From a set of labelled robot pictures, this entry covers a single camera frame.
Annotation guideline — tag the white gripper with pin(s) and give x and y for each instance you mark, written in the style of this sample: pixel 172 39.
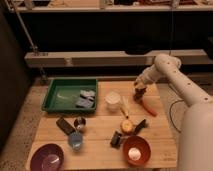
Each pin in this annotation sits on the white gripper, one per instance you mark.
pixel 139 84

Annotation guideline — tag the dark purple grape bunch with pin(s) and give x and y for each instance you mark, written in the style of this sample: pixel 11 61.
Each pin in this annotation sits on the dark purple grape bunch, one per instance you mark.
pixel 139 94

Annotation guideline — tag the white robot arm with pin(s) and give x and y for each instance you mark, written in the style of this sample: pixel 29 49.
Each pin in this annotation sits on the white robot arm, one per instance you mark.
pixel 195 149

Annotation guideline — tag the orange carrot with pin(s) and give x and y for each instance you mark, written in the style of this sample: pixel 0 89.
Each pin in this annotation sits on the orange carrot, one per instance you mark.
pixel 149 109

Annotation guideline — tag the white translucent cup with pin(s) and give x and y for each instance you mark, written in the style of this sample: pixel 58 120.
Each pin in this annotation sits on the white translucent cup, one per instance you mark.
pixel 113 101

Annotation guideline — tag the black marker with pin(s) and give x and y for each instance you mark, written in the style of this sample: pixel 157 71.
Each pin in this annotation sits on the black marker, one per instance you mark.
pixel 141 125

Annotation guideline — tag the wooden shelf beam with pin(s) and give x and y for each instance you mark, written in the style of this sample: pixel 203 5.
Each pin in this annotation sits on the wooden shelf beam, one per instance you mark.
pixel 110 58

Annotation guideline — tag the yellow lemon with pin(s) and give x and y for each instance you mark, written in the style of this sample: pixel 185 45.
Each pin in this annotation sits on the yellow lemon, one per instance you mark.
pixel 127 126

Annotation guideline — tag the grey blue sponge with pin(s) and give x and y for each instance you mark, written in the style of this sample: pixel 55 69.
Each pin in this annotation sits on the grey blue sponge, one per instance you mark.
pixel 86 99

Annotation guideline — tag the red bowl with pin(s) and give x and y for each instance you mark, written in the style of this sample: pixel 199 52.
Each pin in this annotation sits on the red bowl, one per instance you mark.
pixel 139 143

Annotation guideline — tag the small dark green object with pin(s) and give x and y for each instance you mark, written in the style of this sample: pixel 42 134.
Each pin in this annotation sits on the small dark green object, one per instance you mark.
pixel 116 139

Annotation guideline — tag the white egg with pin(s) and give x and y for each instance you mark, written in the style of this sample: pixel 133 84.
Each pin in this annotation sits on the white egg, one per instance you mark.
pixel 134 153

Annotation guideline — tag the green plastic tray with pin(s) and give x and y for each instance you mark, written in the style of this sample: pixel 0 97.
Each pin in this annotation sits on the green plastic tray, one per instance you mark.
pixel 63 93

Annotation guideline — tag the light blue cup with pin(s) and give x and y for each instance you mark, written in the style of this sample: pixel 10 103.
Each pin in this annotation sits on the light blue cup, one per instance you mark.
pixel 75 140

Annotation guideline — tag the dark brown rectangular block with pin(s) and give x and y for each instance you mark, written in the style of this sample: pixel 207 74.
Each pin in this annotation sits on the dark brown rectangular block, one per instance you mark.
pixel 65 126

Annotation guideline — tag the metal diagonal pole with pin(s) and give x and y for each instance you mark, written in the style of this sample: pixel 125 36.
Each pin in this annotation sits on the metal diagonal pole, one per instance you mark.
pixel 36 52

